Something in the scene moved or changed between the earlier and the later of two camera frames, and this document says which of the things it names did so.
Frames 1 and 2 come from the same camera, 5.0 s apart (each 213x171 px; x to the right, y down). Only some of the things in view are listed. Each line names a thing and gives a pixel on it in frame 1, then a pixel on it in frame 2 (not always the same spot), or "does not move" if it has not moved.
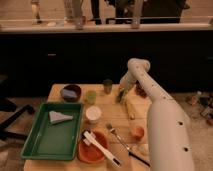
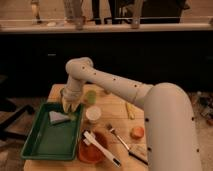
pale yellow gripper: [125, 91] → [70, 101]
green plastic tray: [54, 134] does not move
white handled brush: [90, 139] does not move
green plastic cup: [91, 96] does not move
